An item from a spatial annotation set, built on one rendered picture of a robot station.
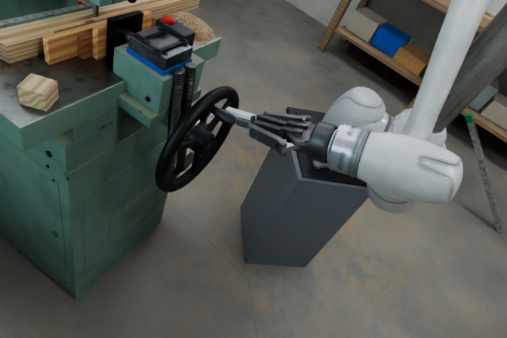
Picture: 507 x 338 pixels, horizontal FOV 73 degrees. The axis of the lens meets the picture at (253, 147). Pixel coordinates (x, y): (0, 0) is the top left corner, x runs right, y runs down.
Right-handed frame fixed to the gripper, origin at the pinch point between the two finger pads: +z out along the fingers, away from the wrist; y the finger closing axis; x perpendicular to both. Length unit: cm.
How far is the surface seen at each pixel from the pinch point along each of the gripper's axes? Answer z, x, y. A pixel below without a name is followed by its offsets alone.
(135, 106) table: 20.5, -1.3, 9.2
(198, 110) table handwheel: 5.6, -3.3, 6.6
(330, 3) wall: 91, 43, -336
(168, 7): 37.8, -13.7, -23.3
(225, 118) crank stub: 1.7, -0.9, 2.9
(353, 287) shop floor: -28, 110, -55
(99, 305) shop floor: 48, 81, 19
